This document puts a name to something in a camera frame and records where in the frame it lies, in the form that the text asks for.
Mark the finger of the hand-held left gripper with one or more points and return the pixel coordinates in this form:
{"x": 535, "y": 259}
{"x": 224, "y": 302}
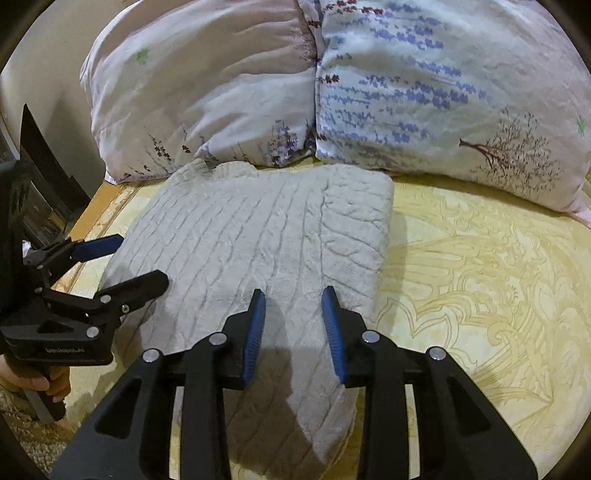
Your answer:
{"x": 134, "y": 288}
{"x": 99, "y": 247}

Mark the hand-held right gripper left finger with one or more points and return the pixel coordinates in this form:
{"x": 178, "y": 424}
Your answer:
{"x": 253, "y": 332}

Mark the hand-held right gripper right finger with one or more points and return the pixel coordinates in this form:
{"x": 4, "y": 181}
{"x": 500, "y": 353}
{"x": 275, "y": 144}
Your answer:
{"x": 333, "y": 332}

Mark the person's left hand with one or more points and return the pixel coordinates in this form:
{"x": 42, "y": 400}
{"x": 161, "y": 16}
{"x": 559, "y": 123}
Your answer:
{"x": 32, "y": 381}

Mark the black cabinet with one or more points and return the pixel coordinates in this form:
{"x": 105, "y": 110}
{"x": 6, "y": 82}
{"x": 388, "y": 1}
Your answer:
{"x": 44, "y": 180}

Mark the patterned rug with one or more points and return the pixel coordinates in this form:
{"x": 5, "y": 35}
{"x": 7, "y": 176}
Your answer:
{"x": 27, "y": 429}

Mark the yellow patterned bedspread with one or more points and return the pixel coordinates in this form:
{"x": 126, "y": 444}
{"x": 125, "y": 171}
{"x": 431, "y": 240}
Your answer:
{"x": 461, "y": 286}

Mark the pale pink floral pillow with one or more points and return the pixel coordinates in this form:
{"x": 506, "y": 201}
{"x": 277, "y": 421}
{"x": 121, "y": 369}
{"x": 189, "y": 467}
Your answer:
{"x": 207, "y": 92}

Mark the lavender print pillow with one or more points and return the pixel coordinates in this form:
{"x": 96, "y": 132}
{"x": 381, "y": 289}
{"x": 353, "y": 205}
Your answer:
{"x": 415, "y": 92}

